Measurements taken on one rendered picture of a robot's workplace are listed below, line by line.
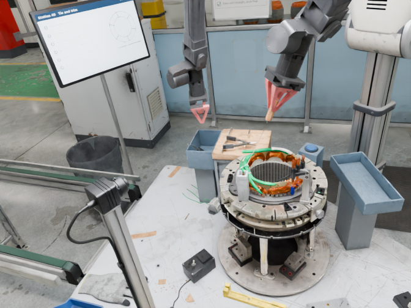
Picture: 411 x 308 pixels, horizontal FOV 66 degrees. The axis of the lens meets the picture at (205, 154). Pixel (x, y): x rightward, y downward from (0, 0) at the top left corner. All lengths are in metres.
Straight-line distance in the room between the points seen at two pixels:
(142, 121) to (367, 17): 2.48
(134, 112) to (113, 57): 1.55
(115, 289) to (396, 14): 1.18
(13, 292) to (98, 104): 1.84
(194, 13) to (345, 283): 0.95
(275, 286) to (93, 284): 0.61
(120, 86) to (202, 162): 2.07
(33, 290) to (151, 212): 1.26
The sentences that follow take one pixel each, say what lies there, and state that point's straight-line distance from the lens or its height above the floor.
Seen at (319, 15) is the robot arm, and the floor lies 1.56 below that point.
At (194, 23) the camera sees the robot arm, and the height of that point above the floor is 1.52.
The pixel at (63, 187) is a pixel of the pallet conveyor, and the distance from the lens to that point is 1.91.
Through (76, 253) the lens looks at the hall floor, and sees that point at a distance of 2.53.
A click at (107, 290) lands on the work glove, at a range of 1.18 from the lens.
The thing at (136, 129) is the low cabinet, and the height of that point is 0.23.
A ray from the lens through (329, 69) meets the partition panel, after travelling 3.20.
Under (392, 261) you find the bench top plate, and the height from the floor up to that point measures 0.78.
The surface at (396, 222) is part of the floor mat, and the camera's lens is 2.54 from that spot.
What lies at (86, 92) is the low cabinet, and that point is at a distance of 3.47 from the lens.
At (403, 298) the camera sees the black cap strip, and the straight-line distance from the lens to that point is 1.15.
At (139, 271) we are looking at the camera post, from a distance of 0.69.
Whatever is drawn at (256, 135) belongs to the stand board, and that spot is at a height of 1.06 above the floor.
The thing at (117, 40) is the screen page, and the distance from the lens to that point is 1.76.
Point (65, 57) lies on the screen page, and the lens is 1.65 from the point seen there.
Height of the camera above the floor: 1.70
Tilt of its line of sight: 33 degrees down
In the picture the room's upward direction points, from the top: 8 degrees counter-clockwise
